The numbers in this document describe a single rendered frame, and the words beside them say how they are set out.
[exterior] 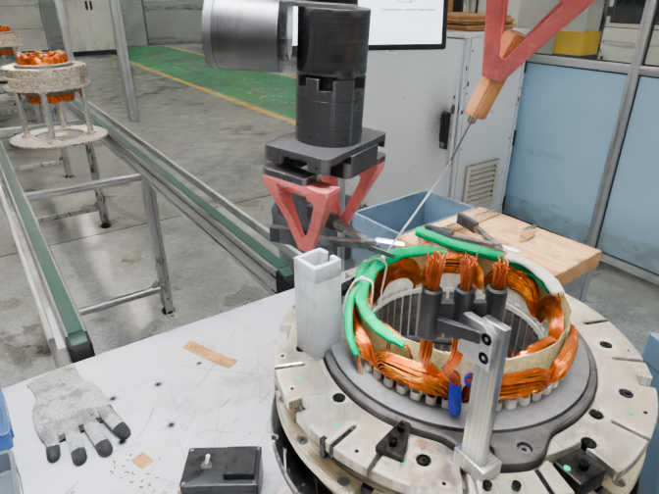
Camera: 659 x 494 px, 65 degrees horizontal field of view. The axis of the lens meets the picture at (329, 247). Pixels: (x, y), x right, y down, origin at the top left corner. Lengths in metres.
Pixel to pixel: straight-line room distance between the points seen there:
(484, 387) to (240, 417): 0.58
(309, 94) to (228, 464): 0.48
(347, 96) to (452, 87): 2.27
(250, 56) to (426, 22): 1.09
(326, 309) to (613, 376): 0.24
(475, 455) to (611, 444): 0.11
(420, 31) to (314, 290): 1.14
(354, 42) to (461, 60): 2.25
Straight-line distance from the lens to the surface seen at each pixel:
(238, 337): 1.02
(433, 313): 0.31
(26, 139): 2.61
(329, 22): 0.41
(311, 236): 0.46
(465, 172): 2.84
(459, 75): 2.66
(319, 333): 0.44
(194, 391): 0.92
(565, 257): 0.74
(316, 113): 0.43
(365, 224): 0.80
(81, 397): 0.94
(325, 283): 0.41
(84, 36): 13.88
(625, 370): 0.50
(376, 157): 0.47
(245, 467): 0.72
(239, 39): 0.43
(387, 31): 1.46
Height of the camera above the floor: 1.38
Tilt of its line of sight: 26 degrees down
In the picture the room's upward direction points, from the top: straight up
